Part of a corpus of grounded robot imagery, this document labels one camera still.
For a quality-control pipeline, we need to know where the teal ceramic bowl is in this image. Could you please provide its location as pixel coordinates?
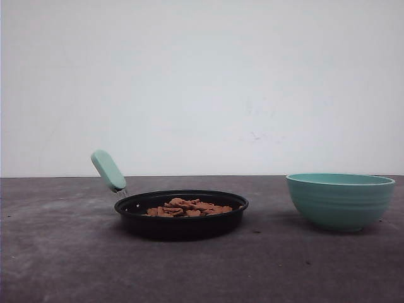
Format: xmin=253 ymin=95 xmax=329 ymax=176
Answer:
xmin=286 ymin=173 xmax=396 ymax=232

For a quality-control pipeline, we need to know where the black frying pan green handle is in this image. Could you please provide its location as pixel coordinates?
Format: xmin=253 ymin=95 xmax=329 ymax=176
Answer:
xmin=91 ymin=150 xmax=249 ymax=241

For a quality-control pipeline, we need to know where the pile of brown beef cubes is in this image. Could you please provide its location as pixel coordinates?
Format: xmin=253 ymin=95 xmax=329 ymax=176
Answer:
xmin=143 ymin=198 xmax=234 ymax=218

